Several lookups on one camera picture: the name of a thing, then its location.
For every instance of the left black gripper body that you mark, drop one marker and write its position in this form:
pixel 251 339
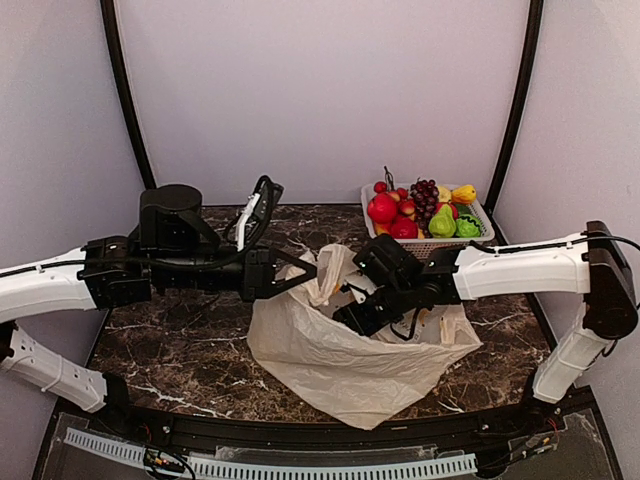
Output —
pixel 254 271

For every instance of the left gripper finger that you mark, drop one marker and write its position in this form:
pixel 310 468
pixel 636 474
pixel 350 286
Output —
pixel 292 279
pixel 289 259

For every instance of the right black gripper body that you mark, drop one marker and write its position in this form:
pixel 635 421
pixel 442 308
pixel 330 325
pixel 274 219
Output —
pixel 366 325

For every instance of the banana print plastic bag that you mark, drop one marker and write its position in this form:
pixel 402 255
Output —
pixel 357 380

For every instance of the red toy apple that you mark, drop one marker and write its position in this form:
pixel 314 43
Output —
pixel 404 229
pixel 382 209

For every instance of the green toy pear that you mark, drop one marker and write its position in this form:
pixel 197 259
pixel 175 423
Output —
pixel 442 226

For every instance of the red cherry bunch toy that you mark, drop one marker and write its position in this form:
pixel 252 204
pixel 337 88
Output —
pixel 406 208

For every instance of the purple toy grapes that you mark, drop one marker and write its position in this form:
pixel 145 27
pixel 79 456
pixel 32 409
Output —
pixel 425 197

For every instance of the yellow orange toy mango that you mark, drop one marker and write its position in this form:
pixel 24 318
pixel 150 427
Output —
pixel 465 195

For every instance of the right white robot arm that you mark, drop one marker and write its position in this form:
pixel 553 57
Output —
pixel 589 263

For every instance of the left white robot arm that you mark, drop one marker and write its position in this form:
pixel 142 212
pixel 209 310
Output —
pixel 172 247

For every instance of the yellow toy fruit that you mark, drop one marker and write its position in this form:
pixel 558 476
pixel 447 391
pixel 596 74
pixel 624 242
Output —
pixel 444 194

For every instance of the red yellow toy mango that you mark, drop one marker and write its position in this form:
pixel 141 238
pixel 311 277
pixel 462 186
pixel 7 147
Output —
pixel 382 229

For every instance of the green watermelon toy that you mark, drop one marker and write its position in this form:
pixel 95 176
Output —
pixel 467 224

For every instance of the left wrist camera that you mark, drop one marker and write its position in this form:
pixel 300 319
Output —
pixel 251 221

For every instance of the black front rail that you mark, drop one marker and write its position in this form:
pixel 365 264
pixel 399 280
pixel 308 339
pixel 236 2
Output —
pixel 478 431

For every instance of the white slotted cable duct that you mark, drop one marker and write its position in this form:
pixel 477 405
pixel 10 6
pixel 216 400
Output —
pixel 247 463

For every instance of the right black frame post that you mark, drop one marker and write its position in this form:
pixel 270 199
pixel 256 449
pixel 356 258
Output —
pixel 518 103

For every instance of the black frame post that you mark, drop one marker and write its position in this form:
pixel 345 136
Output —
pixel 126 101
pixel 518 103

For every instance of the left black frame post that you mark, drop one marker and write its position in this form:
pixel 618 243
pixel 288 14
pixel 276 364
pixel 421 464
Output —
pixel 126 101

